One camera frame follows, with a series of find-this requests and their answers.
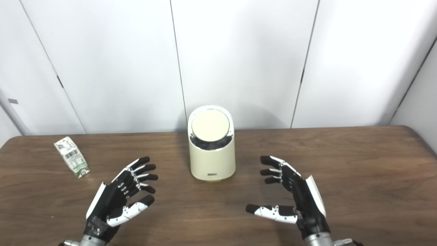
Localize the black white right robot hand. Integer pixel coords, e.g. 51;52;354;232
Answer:
246;155;331;240

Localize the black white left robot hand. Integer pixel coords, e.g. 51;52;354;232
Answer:
84;156;158;243

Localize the white green milk carton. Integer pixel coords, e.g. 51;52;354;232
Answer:
54;136;91;179

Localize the cream-colored cylindrical trash bin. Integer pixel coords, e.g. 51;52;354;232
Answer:
187;105;236;182

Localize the round cream bin lid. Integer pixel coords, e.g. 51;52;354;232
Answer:
191;109;230;140

